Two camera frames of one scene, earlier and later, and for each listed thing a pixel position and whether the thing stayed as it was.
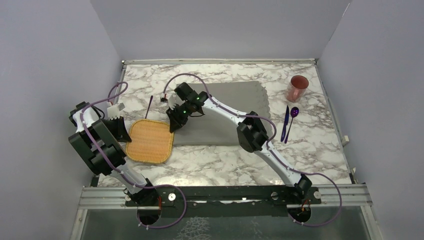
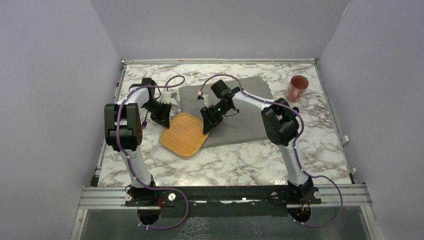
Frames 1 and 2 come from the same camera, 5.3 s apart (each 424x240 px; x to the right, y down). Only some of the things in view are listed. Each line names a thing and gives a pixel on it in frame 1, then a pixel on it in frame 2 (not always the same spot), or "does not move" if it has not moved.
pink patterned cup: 296,88 does not move
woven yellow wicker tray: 151,141 to 185,137
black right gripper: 175,123 to 209,120
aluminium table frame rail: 100,198 does not move
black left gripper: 120,133 to 163,118
